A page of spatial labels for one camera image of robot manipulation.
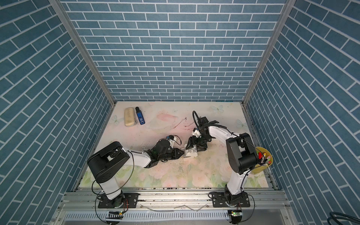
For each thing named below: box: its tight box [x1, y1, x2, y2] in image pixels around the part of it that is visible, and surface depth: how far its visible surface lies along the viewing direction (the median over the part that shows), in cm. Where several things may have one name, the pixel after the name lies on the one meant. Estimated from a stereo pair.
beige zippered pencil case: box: [124, 106, 136, 128], surface depth 108 cm
